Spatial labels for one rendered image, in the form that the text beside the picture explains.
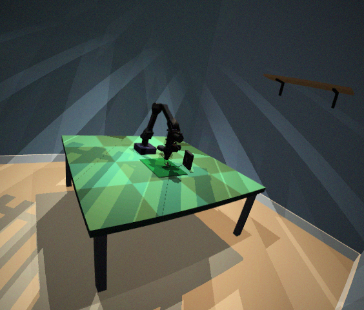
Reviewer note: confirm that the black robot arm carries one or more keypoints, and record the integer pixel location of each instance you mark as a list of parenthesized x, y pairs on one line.
[(171, 123)]

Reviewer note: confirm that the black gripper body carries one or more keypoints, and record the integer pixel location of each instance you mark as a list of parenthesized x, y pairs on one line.
[(166, 148)]

